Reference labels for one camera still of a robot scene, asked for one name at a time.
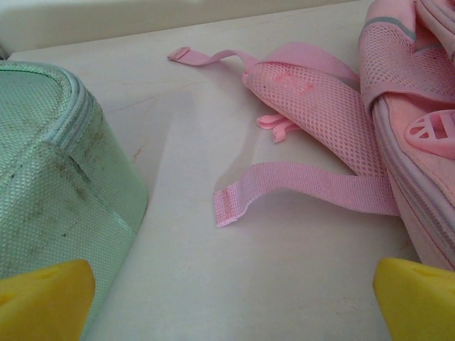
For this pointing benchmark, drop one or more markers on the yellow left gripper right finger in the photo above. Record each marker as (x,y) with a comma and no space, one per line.
(419,305)

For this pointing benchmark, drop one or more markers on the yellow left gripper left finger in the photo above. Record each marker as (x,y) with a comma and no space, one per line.
(42,305)

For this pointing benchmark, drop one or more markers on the pink school backpack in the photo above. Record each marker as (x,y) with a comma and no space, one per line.
(320,96)

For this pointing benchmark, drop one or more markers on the mint green lunch bag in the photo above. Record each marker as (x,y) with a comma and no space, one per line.
(53,177)

